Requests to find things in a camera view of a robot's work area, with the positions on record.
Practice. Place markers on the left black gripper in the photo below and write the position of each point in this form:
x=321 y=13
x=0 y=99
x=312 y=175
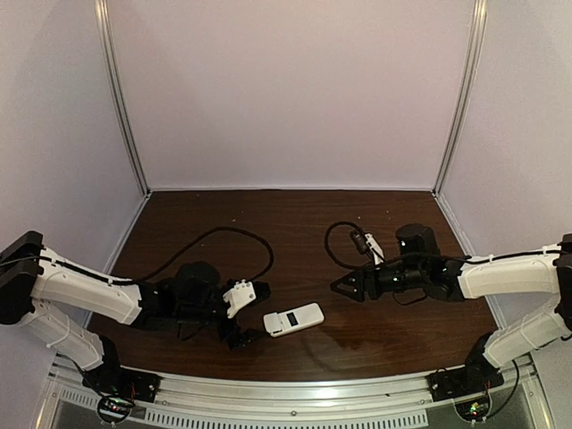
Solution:
x=238 y=342

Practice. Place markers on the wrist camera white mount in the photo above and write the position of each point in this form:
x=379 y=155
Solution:
x=244 y=293
x=366 y=244

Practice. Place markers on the left aluminium frame post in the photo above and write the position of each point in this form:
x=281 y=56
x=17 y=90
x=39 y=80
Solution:
x=117 y=94

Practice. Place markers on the aluminium frame post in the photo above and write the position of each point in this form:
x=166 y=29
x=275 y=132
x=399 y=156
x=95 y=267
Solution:
x=473 y=55
x=117 y=94

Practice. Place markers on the right aluminium frame post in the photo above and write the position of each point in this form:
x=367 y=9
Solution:
x=473 y=55

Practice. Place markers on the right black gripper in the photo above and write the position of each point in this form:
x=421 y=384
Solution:
x=360 y=285

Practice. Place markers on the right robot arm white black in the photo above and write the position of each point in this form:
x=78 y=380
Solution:
x=420 y=265

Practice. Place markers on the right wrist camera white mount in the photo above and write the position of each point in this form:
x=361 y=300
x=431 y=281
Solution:
x=366 y=244

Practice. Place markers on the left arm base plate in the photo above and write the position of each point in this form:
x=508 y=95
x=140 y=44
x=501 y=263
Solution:
x=126 y=383

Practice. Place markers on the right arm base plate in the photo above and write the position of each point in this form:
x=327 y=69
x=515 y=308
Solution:
x=448 y=384

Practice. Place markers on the circuit board with led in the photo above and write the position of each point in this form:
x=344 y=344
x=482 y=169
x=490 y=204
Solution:
x=473 y=409
x=114 y=409

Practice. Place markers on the white red remote control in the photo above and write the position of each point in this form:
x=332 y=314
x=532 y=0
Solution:
x=293 y=320

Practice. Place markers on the right circuit board with LED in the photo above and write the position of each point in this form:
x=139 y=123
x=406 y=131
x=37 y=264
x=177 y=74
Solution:
x=473 y=409

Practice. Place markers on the left circuit board with LED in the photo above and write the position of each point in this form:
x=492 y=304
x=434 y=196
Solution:
x=114 y=409

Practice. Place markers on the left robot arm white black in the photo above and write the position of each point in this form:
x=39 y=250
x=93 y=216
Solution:
x=35 y=280

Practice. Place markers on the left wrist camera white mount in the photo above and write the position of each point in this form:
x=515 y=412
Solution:
x=244 y=293

